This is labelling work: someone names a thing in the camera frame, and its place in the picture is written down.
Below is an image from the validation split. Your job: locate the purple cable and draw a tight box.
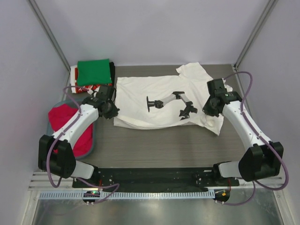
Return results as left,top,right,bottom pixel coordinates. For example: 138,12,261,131
215,71,289,206
45,85,121,205

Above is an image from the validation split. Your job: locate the folded white t-shirt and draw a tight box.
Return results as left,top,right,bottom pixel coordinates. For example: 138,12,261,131
70,65,78,86

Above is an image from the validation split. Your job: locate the right aluminium corner post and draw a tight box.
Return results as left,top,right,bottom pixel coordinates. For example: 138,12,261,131
232,0,278,70

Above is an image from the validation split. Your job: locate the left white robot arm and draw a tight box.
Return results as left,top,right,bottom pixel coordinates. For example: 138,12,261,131
38,85,119,187

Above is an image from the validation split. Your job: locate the white printed t-shirt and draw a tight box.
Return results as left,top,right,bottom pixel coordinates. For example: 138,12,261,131
113,63,224,135

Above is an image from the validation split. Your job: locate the left aluminium corner post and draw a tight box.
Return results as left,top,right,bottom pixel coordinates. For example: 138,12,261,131
27,0,70,71

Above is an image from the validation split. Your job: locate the folded red printed t-shirt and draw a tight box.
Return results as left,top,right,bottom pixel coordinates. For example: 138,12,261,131
74,67,114,94

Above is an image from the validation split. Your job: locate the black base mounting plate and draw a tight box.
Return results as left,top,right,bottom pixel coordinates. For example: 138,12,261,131
87,167,239,193

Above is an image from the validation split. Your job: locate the pink t-shirt in basket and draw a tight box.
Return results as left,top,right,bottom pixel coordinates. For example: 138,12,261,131
48,104,93,158

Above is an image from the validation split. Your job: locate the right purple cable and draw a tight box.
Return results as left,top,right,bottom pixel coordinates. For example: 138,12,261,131
215,71,289,206

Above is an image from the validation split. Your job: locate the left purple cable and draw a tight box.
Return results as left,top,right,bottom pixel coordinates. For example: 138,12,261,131
45,85,121,205

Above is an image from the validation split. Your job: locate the aluminium frame rail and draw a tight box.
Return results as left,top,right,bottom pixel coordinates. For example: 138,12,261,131
29,172,285,190

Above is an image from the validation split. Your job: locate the slotted grey cable duct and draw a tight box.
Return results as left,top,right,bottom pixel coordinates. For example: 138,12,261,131
38,189,215,200

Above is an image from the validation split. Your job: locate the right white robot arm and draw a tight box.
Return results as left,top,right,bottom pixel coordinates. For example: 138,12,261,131
202,79,284,186

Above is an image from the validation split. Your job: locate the grey laundry basket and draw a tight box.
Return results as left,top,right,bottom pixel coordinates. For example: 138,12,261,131
46,100,97,160

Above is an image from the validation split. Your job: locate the aluminium corner post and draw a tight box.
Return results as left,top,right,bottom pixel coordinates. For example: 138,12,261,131
27,0,70,71
232,0,278,70

